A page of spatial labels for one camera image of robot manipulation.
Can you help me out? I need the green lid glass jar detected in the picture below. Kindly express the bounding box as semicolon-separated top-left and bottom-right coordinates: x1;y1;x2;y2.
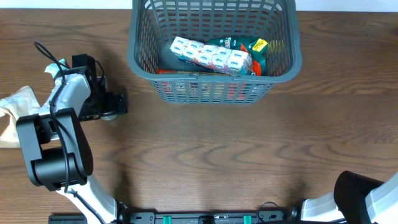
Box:
101;114;118;121

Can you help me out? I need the small white mint packet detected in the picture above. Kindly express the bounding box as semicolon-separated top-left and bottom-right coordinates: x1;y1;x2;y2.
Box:
44;58;70;79

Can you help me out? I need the red spaghetti pasta packet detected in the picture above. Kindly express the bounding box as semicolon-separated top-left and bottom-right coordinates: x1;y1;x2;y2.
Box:
157;68;249;102

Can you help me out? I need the blue Kleenex tissue pack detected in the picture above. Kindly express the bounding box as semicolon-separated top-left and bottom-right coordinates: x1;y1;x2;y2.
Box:
169;37;253;76

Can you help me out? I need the green coffee sachet bag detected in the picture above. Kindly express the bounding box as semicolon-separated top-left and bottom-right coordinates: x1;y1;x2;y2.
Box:
207;37;268;76

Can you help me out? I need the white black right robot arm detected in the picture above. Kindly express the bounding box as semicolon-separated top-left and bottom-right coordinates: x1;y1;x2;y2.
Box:
298;170;397;224

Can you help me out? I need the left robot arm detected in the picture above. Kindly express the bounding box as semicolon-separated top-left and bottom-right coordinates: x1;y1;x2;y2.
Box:
16;54;130;223

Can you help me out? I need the grey plastic slotted basket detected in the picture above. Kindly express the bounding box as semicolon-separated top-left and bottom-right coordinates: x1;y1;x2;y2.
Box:
127;0;302;104

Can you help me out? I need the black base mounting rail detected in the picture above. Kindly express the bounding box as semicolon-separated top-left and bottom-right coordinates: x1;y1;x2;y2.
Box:
48;210;343;224

